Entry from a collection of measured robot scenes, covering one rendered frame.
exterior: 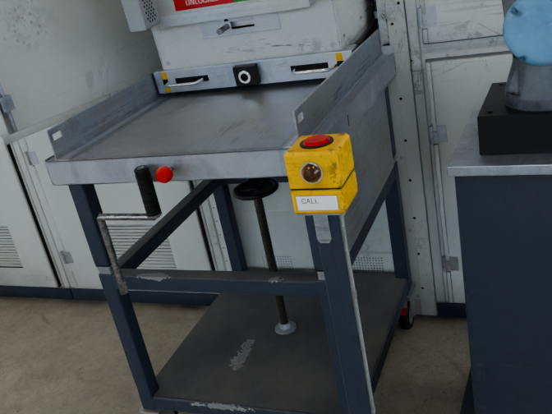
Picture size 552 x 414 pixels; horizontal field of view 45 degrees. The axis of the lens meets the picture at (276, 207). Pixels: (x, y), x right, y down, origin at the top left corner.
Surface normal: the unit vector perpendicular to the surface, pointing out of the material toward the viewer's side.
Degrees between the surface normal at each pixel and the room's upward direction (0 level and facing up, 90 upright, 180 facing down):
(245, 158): 90
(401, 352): 0
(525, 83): 72
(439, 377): 0
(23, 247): 90
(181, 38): 93
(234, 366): 0
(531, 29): 97
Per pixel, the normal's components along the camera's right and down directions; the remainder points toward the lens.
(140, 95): 0.92, -0.02
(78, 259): -0.35, 0.44
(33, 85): 0.80, 0.09
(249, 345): -0.18, -0.90
